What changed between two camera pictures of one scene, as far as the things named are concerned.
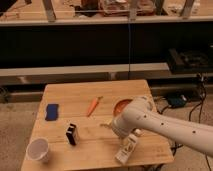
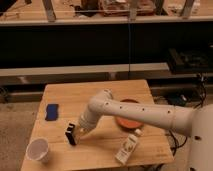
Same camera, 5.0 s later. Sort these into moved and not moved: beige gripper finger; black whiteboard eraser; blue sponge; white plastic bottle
Moved: beige gripper finger
Not moved: black whiteboard eraser; blue sponge; white plastic bottle
